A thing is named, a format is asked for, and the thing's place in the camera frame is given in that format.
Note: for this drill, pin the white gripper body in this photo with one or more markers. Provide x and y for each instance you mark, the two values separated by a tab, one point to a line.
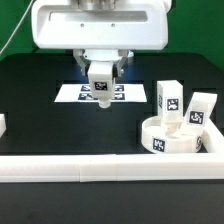
128	25

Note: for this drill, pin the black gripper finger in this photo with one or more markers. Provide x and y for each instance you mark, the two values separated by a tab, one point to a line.
117	67
78	54

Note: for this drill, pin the white round stool seat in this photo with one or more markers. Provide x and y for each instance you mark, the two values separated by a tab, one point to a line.
158	137

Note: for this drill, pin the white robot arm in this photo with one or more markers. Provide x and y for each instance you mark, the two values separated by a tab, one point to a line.
98	4

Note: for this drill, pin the white marker sheet with tags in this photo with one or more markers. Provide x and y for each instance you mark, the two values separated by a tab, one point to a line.
82	93

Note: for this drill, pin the white U-shaped fence wall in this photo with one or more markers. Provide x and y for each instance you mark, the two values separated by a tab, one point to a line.
128	167

